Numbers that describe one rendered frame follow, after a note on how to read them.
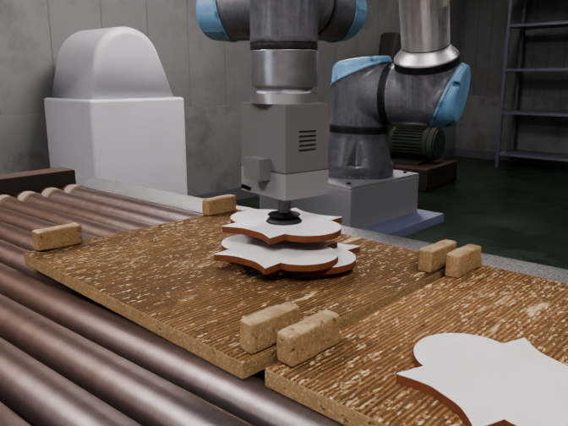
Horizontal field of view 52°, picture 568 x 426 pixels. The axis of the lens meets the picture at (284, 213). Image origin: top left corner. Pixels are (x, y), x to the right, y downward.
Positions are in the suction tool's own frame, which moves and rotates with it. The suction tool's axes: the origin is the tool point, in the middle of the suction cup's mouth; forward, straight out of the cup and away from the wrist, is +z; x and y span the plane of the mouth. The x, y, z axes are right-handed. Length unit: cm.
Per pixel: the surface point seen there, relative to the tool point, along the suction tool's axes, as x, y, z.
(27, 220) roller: -17, -47, 5
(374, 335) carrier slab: -7.2, 21.3, 3.4
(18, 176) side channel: -11, -75, 2
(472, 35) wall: 702, -452, -74
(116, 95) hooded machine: 106, -305, -6
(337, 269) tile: -0.3, 9.6, 2.2
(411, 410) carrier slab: -13.7, 30.7, 3.4
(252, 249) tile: -5.6, 1.3, 1.0
